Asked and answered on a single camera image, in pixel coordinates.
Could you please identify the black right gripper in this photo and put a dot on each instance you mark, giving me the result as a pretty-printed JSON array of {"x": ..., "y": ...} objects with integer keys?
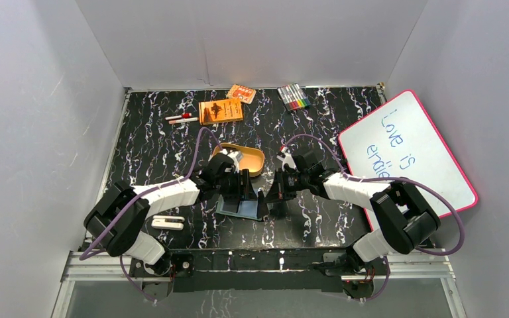
[{"x": 284, "y": 172}]

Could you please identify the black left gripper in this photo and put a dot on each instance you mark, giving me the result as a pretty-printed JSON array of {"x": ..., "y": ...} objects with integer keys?
[{"x": 244, "y": 187}]

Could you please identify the mint green card holder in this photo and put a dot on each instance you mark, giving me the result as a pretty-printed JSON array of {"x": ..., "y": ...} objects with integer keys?
[{"x": 247, "y": 209}]

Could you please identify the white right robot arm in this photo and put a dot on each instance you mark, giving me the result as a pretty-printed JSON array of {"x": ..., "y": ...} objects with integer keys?
[{"x": 405, "y": 219}]

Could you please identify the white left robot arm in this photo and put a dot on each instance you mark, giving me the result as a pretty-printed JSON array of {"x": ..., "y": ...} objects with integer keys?
[{"x": 118, "y": 217}]

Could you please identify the small orange card box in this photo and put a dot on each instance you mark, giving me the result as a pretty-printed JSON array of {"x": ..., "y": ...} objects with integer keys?
[{"x": 242, "y": 93}]

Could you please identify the orange oval tray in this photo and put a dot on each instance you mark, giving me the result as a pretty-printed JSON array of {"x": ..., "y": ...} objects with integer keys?
[{"x": 243, "y": 157}]

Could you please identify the orange book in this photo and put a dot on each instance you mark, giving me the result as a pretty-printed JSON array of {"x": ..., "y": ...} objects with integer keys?
[{"x": 220, "y": 111}]

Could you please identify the white marker pen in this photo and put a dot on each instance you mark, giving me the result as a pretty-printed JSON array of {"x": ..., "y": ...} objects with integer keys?
[{"x": 183, "y": 120}]

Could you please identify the white clip block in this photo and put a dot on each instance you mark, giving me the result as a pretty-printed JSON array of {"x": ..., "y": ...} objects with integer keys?
[{"x": 168, "y": 222}]

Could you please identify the red capped marker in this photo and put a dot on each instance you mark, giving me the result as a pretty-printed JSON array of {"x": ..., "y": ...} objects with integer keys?
[{"x": 176, "y": 117}]

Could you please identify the coloured marker pack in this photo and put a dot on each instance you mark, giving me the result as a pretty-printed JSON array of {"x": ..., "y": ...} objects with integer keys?
[{"x": 293, "y": 97}]

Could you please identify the pink framed whiteboard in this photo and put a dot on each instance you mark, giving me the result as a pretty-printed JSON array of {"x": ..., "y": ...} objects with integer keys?
[{"x": 399, "y": 139}]

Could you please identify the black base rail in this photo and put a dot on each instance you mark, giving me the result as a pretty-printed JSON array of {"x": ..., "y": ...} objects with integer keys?
[{"x": 326, "y": 269}]

